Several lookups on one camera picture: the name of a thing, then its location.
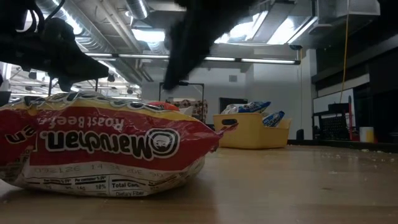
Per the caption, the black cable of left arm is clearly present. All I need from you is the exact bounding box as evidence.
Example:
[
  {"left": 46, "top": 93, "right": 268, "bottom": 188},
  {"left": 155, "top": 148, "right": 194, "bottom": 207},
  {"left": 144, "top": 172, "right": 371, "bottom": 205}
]
[{"left": 17, "top": 0, "right": 66, "bottom": 34}]

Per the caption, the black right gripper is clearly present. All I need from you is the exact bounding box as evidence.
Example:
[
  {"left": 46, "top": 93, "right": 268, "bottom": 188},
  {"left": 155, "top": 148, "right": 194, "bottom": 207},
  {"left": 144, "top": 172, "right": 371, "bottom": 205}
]
[{"left": 163, "top": 0, "right": 256, "bottom": 91}]

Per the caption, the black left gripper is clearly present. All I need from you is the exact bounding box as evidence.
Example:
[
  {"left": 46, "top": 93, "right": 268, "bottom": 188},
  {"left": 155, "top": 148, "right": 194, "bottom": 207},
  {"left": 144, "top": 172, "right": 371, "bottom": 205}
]
[{"left": 42, "top": 17, "right": 109, "bottom": 92}]

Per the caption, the patterned cloth item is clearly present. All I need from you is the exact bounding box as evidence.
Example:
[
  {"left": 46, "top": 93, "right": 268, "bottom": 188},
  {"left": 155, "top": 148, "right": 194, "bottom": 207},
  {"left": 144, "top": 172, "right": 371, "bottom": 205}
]
[{"left": 167, "top": 98, "right": 208, "bottom": 121}]

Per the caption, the yellow plastic bin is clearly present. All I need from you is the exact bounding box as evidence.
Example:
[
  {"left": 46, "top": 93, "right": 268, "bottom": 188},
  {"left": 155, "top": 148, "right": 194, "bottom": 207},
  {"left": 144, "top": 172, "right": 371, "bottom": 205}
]
[{"left": 213, "top": 112, "right": 292, "bottom": 149}]

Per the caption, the round silver ceiling duct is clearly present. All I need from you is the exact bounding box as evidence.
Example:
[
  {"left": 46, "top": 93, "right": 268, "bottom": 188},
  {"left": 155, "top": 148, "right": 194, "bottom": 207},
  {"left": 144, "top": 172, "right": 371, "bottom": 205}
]
[{"left": 126, "top": 0, "right": 149, "bottom": 20}]

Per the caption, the black monitor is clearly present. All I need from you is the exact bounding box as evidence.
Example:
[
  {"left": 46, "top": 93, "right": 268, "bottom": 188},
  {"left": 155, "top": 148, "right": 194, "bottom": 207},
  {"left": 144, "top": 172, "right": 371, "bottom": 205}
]
[{"left": 219, "top": 97, "right": 249, "bottom": 114}]

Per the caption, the blue Maruchan noodle pack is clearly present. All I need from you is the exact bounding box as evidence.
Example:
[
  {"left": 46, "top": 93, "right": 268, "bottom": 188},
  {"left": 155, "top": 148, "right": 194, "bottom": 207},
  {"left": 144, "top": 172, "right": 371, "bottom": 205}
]
[
  {"left": 262, "top": 110, "right": 285, "bottom": 128},
  {"left": 220, "top": 100, "right": 272, "bottom": 114}
]

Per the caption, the red Maruchan roast beef pack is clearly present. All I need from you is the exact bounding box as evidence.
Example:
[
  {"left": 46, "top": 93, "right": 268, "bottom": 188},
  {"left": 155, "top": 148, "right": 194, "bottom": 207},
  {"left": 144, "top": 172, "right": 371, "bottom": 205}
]
[{"left": 0, "top": 91, "right": 239, "bottom": 197}]

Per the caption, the black metal frame stand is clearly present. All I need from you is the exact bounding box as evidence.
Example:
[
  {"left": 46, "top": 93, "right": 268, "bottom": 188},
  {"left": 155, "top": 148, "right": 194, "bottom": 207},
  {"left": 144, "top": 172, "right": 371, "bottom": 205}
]
[{"left": 158, "top": 81, "right": 205, "bottom": 123}]

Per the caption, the black object at table edge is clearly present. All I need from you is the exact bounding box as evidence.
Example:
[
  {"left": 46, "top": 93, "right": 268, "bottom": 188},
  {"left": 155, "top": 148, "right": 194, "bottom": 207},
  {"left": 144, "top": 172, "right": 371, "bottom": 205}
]
[{"left": 0, "top": 90, "right": 12, "bottom": 108}]

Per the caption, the red pole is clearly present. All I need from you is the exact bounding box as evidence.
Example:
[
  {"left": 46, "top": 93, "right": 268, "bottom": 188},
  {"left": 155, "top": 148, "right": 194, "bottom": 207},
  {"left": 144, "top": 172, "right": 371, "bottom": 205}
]
[{"left": 348, "top": 95, "right": 354, "bottom": 141}]

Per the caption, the white and yellow roll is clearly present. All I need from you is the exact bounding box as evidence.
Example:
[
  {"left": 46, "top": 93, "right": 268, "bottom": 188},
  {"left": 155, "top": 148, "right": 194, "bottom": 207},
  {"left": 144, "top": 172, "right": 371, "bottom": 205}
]
[{"left": 359, "top": 126, "right": 375, "bottom": 144}]

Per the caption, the hanging yellow cable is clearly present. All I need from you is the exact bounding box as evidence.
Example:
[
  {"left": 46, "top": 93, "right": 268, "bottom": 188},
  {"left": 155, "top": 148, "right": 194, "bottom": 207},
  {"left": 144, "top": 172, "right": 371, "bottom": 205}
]
[{"left": 340, "top": 0, "right": 351, "bottom": 105}]

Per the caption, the long ceiling light fixture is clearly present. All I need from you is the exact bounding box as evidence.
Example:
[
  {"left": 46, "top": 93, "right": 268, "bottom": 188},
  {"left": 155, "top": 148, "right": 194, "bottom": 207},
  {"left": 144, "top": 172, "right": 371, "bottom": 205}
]
[{"left": 83, "top": 52, "right": 302, "bottom": 65}]

